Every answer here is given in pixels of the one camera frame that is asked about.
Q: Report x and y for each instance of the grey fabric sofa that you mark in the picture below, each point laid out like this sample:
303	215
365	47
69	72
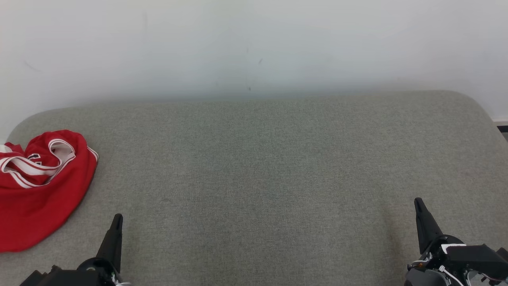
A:
254	178

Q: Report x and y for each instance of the black baseboard strip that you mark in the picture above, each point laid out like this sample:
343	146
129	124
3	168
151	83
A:
502	128

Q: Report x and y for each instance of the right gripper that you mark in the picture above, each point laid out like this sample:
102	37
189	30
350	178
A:
476	258

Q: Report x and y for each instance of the red white basketball shorts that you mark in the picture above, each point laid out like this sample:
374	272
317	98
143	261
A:
43	210

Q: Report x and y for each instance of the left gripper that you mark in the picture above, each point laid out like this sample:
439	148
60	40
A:
63	279

